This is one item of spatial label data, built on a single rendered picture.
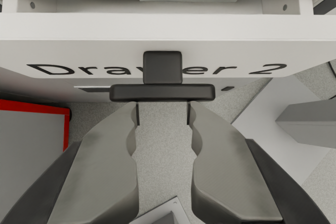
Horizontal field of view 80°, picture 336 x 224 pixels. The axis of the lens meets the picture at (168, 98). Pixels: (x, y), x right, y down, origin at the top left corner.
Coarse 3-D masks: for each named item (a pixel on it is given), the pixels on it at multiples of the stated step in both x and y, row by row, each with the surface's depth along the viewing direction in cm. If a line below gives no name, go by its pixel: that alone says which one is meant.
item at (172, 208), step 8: (168, 200) 99; (176, 200) 98; (160, 208) 98; (168, 208) 98; (176, 208) 98; (144, 216) 97; (152, 216) 97; (160, 216) 97; (168, 216) 94; (176, 216) 98; (184, 216) 98
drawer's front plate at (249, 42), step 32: (0, 32) 12; (32, 32) 12; (64, 32) 12; (96, 32) 12; (128, 32) 12; (160, 32) 12; (192, 32) 13; (224, 32) 13; (256, 32) 13; (288, 32) 13; (320, 32) 13; (0, 64) 17; (64, 64) 18; (96, 64) 18; (128, 64) 18; (192, 64) 18; (224, 64) 18; (256, 64) 18; (288, 64) 18
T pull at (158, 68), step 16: (144, 64) 14; (160, 64) 14; (176, 64) 14; (144, 80) 14; (160, 80) 14; (176, 80) 14; (112, 96) 14; (128, 96) 14; (144, 96) 14; (160, 96) 14; (176, 96) 14; (192, 96) 14; (208, 96) 14
